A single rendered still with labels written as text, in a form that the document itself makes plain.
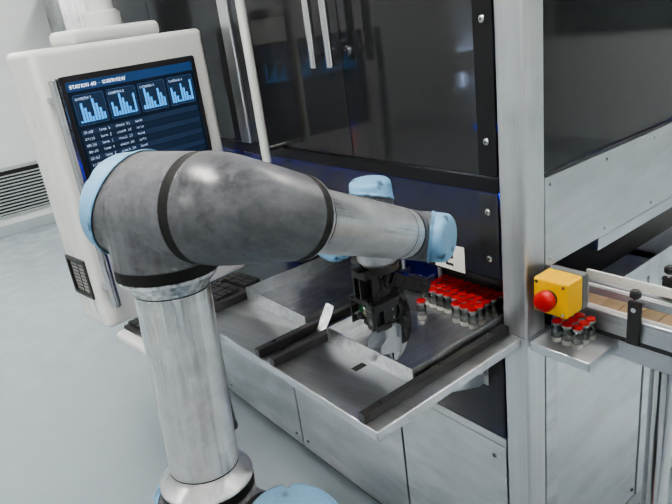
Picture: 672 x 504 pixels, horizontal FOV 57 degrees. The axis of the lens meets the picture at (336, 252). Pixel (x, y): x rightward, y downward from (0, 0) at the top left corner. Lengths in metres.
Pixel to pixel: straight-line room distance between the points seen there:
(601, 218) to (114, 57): 1.26
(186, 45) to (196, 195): 1.33
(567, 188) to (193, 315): 0.85
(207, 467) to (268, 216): 0.33
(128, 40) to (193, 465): 1.27
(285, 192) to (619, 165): 1.00
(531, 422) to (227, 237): 0.99
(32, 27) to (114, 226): 5.80
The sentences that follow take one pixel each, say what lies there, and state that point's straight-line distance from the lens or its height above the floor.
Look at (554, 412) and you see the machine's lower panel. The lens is 1.52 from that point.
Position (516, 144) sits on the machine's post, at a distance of 1.18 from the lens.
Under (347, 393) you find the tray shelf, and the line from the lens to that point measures 1.19.
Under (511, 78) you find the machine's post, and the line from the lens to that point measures 1.17.
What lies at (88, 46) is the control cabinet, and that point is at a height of 1.54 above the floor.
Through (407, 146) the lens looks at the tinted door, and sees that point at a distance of 1.38.
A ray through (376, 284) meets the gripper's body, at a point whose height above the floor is 1.09.
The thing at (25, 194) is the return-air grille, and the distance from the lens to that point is 6.43.
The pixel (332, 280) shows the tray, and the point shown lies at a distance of 1.65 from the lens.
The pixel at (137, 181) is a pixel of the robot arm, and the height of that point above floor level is 1.42.
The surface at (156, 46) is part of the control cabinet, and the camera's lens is 1.84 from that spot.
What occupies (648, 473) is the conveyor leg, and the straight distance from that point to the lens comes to 1.53.
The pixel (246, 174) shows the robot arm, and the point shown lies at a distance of 0.60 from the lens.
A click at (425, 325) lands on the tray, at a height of 0.88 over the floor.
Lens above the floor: 1.55
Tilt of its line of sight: 21 degrees down
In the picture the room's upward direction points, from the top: 8 degrees counter-clockwise
